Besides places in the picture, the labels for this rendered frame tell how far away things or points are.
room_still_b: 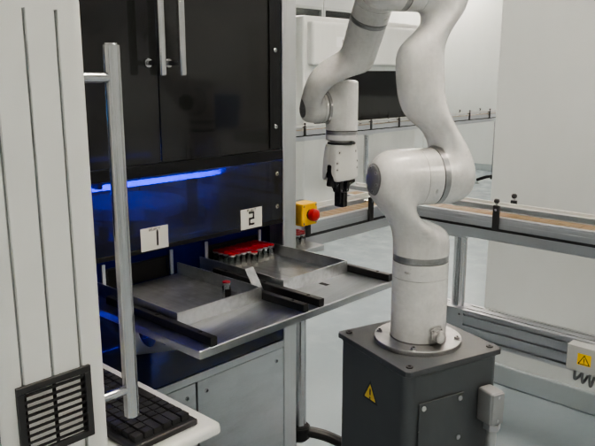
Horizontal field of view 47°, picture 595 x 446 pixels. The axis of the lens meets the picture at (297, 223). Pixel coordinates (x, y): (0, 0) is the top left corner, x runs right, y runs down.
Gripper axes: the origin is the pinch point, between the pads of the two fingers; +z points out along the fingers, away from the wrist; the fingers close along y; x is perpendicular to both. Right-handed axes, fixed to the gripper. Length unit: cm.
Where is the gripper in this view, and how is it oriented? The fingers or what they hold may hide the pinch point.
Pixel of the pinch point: (340, 199)
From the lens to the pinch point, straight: 186.3
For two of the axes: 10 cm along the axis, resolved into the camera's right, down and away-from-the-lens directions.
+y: -6.8, 1.6, -7.1
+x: 7.3, 1.4, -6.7
